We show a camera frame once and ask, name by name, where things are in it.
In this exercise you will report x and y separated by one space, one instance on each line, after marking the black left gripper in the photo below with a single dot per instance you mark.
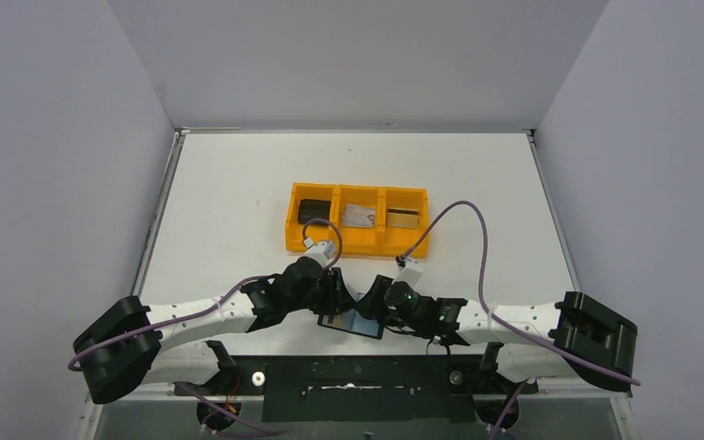
334 291

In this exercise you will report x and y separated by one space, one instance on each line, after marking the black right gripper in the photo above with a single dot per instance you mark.
373 304

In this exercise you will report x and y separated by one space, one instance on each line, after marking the black leather card holder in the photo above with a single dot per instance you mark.
345 318

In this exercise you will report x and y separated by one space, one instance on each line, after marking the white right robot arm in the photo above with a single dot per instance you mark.
577 336

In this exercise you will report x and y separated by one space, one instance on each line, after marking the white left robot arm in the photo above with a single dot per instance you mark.
116 353

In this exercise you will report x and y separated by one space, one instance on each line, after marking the silver patterned card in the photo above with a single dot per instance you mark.
359 216

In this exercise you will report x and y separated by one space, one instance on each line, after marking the yellow three-compartment bin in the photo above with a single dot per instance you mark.
379 241

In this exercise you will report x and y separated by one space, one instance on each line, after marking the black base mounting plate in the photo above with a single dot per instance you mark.
370 389

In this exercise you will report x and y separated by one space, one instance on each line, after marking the black wallet in bin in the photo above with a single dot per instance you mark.
309 209

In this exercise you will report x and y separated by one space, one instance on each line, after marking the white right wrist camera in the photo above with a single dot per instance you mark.
410 270

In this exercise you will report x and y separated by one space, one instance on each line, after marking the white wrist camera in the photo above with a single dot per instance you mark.
323 252
410 270

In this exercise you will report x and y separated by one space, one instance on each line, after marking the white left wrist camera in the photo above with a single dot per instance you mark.
323 252

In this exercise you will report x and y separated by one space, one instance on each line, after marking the aluminium left side rail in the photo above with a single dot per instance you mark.
156 219

